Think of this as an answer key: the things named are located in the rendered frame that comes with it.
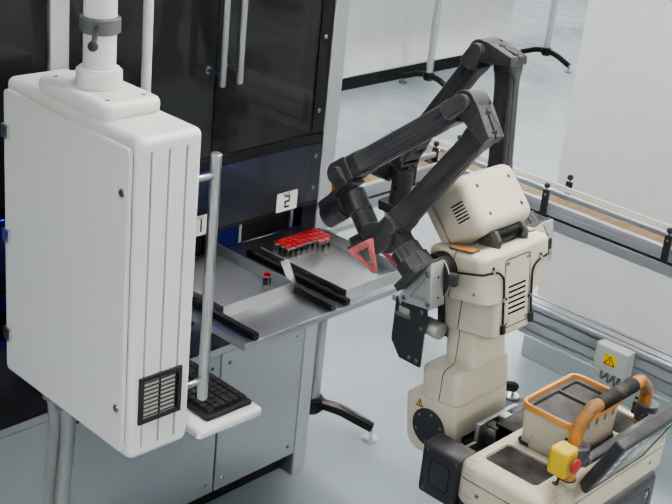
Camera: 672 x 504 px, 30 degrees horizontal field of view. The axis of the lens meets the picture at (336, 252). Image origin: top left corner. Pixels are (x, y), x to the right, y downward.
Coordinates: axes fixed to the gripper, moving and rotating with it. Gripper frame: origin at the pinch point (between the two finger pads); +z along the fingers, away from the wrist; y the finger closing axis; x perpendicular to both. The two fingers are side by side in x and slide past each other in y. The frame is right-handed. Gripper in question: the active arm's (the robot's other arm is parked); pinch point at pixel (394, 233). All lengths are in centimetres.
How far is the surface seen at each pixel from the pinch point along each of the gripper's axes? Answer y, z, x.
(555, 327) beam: -9, 53, -84
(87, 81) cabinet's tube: 6, -58, 102
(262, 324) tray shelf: 1, 15, 48
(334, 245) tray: 26.0, 15.5, -4.9
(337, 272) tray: 12.1, 15.0, 8.5
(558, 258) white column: 29, 59, -143
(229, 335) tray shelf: 2, 14, 59
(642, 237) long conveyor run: -33, 10, -82
